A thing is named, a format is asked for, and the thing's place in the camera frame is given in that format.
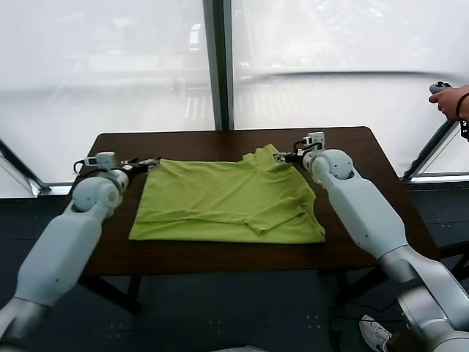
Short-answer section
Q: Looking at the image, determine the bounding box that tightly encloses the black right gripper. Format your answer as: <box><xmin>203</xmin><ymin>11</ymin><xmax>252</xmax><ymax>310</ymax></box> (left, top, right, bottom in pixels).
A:
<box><xmin>274</xmin><ymin>152</ymin><xmax>312</xmax><ymax>166</ymax></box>

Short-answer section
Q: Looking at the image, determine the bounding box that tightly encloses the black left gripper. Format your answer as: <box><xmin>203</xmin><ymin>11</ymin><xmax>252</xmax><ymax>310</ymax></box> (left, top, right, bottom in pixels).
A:
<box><xmin>122</xmin><ymin>156</ymin><xmax>162</xmax><ymax>177</ymax></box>

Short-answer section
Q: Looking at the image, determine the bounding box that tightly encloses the lime green t-shirt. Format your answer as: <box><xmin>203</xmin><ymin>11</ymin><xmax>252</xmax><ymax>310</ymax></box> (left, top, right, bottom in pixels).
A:
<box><xmin>128</xmin><ymin>144</ymin><xmax>326</xmax><ymax>243</ymax></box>

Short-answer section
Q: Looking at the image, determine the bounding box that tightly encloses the person forearm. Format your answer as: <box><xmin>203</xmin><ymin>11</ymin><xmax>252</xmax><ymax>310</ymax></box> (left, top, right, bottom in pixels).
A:
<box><xmin>460</xmin><ymin>84</ymin><xmax>469</xmax><ymax>122</ymax></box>

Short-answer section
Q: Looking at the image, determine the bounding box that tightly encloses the person hand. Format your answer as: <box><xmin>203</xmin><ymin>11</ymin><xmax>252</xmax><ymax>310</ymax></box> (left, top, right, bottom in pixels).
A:
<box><xmin>429</xmin><ymin>86</ymin><xmax>467</xmax><ymax>119</ymax></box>

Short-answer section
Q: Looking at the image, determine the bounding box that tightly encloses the grey vertical window mullion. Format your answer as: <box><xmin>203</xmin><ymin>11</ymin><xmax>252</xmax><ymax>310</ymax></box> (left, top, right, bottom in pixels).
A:
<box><xmin>202</xmin><ymin>0</ymin><xmax>235</xmax><ymax>131</ymax></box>

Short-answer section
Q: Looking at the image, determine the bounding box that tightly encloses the black metal table leg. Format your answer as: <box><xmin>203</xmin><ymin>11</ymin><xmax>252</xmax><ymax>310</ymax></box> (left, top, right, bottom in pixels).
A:
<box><xmin>78</xmin><ymin>274</ymin><xmax>142</xmax><ymax>316</ymax></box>
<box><xmin>318</xmin><ymin>241</ymin><xmax>469</xmax><ymax>312</ymax></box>

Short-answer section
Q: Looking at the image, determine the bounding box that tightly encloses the white sneaker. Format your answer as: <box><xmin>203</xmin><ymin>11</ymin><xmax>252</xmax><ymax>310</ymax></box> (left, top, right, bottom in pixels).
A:
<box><xmin>358</xmin><ymin>314</ymin><xmax>394</xmax><ymax>352</ymax></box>

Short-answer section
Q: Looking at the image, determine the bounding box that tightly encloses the dark trouser leg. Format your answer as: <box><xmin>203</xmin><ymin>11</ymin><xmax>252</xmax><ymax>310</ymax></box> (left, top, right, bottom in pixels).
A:
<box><xmin>386</xmin><ymin>331</ymin><xmax>407</xmax><ymax>352</ymax></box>

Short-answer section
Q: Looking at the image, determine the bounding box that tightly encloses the right camera cable with tag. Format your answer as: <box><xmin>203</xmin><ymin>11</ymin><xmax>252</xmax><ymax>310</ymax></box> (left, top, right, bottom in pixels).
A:
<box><xmin>291</xmin><ymin>141</ymin><xmax>325</xmax><ymax>155</ymax></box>

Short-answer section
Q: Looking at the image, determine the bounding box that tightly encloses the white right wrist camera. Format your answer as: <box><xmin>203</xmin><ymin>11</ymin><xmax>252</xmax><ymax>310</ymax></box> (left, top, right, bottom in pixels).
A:
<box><xmin>302</xmin><ymin>131</ymin><xmax>326</xmax><ymax>152</ymax></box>

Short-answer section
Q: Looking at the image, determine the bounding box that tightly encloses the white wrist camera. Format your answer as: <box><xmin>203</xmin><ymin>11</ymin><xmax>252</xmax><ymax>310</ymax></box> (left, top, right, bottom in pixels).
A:
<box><xmin>302</xmin><ymin>131</ymin><xmax>326</xmax><ymax>152</ymax></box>
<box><xmin>84</xmin><ymin>152</ymin><xmax>118</xmax><ymax>170</ymax></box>

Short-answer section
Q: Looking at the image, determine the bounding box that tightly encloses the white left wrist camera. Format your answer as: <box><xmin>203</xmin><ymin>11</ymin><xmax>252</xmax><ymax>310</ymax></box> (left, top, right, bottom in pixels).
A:
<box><xmin>84</xmin><ymin>152</ymin><xmax>118</xmax><ymax>170</ymax></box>

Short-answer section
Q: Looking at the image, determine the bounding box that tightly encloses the curved dark rail behind glass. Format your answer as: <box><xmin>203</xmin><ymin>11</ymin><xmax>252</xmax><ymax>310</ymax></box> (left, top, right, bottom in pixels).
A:
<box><xmin>234</xmin><ymin>70</ymin><xmax>469</xmax><ymax>89</ymax></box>

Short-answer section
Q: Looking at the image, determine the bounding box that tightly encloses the slanted dark window frame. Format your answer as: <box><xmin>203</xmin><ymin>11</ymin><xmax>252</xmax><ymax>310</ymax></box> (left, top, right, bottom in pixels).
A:
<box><xmin>401</xmin><ymin>109</ymin><xmax>469</xmax><ymax>184</ymax></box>
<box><xmin>0</xmin><ymin>138</ymin><xmax>73</xmax><ymax>199</ymax></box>

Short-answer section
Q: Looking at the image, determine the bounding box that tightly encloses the dark red bracelet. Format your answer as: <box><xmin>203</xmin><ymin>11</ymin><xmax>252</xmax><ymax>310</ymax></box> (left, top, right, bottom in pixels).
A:
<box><xmin>456</xmin><ymin>90</ymin><xmax>469</xmax><ymax>121</ymax></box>

